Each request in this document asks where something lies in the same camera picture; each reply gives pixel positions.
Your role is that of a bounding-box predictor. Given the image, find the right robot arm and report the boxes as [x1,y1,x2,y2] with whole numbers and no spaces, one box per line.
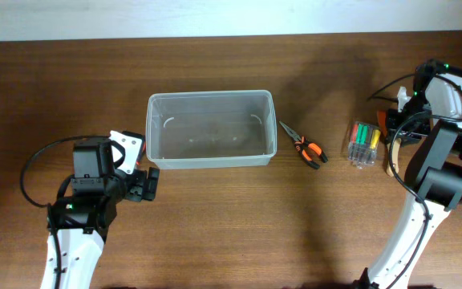
[349,59,462,288]

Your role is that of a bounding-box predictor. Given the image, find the clear plastic container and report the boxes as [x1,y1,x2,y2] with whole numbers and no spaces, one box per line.
[146,90,278,169]

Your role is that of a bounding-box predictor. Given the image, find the orange scraper with wooden handle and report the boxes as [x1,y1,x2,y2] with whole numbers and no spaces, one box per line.
[376,110,401,177]

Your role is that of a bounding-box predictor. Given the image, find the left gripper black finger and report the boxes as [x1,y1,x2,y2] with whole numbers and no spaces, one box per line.
[142,167,160,201]
[123,131,146,165]

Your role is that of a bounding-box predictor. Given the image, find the clear case of screwdrivers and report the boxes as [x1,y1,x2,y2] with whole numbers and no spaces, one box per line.
[347,121,381,169]

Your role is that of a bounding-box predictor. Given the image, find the orange-black needle nose pliers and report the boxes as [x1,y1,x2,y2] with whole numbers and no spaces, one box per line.
[279,120,328,169]

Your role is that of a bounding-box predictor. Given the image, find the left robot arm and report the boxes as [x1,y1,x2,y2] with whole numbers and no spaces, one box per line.
[41,131,160,288]

